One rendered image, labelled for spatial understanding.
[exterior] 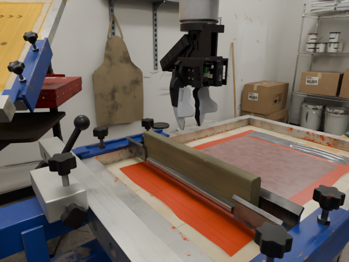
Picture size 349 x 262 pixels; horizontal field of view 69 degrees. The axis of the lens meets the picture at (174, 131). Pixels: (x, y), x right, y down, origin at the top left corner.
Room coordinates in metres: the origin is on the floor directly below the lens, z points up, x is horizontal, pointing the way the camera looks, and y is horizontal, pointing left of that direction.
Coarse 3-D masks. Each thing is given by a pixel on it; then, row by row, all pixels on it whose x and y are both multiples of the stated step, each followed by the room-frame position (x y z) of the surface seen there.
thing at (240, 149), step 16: (208, 144) 0.85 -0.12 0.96; (224, 144) 0.85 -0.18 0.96; (240, 144) 0.85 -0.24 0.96; (256, 144) 0.85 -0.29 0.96; (272, 144) 0.85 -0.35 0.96; (224, 160) 0.72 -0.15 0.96; (240, 160) 0.72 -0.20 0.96; (256, 160) 0.72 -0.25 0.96; (128, 176) 0.61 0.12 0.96; (144, 176) 0.61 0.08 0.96; (160, 176) 0.61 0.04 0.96; (160, 192) 0.53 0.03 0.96; (176, 192) 0.53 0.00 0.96
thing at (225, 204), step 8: (152, 160) 0.63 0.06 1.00; (160, 168) 0.59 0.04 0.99; (168, 168) 0.58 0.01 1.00; (176, 176) 0.54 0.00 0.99; (184, 176) 0.54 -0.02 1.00; (192, 184) 0.50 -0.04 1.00; (200, 192) 0.48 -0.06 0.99; (208, 192) 0.47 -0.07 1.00; (216, 200) 0.44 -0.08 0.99; (224, 200) 0.44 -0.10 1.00; (232, 208) 0.41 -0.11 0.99
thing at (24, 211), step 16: (0, 208) 0.34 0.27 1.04; (16, 208) 0.34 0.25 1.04; (32, 208) 0.34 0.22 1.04; (0, 224) 0.31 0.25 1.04; (16, 224) 0.31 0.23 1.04; (32, 224) 0.32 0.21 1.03; (48, 224) 0.33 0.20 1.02; (0, 240) 0.29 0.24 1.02; (16, 240) 0.31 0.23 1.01; (0, 256) 0.29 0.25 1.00
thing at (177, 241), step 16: (192, 128) 0.93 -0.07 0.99; (208, 128) 0.94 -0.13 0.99; (224, 128) 1.00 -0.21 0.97; (272, 128) 1.01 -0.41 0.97; (288, 128) 0.95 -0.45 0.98; (304, 128) 0.93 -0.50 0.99; (320, 144) 0.85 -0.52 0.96; (336, 144) 0.82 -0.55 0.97; (96, 160) 0.64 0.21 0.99; (112, 160) 0.70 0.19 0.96; (112, 176) 0.55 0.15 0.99; (128, 192) 0.47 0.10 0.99; (144, 208) 0.42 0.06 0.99; (160, 224) 0.37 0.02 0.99; (176, 240) 0.33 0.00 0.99; (192, 256) 0.30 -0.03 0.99; (208, 256) 0.30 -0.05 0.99
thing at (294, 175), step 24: (264, 168) 0.66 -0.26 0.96; (288, 168) 0.66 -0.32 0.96; (312, 168) 0.66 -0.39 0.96; (336, 168) 0.66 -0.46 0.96; (192, 192) 0.53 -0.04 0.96; (288, 192) 0.53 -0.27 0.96; (312, 192) 0.53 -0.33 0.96; (192, 216) 0.44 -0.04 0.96; (216, 216) 0.44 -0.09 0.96; (216, 240) 0.37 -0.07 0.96; (240, 240) 0.37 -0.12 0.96
